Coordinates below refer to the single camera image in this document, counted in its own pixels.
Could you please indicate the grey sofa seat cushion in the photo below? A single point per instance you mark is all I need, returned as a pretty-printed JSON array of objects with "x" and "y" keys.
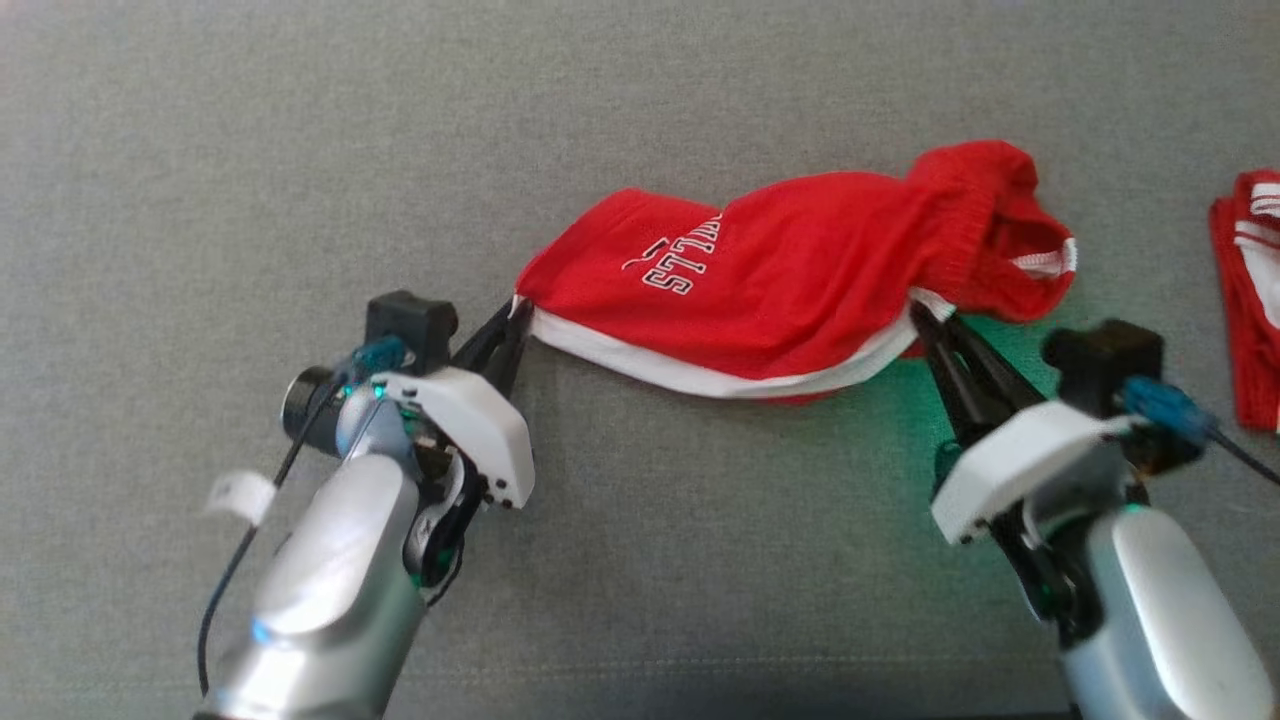
[{"x": 300, "y": 150}]

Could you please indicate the red mesh basketball shorts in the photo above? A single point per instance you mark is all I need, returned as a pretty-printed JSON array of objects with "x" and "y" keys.
[{"x": 800, "y": 280}]

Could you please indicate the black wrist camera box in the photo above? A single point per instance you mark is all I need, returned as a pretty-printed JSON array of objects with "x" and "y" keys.
[
  {"x": 410, "y": 325},
  {"x": 1100, "y": 365}
]

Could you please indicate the red white basketball jersey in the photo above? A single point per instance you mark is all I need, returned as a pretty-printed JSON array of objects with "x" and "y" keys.
[{"x": 1250, "y": 300}]

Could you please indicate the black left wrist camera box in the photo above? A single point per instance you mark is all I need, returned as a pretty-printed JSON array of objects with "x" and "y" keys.
[{"x": 410, "y": 325}]

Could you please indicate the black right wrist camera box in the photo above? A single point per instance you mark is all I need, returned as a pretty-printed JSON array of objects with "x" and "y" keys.
[{"x": 1100, "y": 365}]

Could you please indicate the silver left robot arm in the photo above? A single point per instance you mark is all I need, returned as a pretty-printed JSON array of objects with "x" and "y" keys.
[{"x": 330, "y": 580}]

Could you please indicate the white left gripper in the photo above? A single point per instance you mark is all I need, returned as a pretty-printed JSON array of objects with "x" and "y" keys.
[{"x": 475, "y": 425}]

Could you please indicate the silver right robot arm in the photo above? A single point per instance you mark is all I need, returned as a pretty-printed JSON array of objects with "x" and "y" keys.
[{"x": 1150, "y": 610}]

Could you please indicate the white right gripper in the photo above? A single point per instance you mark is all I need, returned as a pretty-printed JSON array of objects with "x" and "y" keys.
[{"x": 1020, "y": 460}]

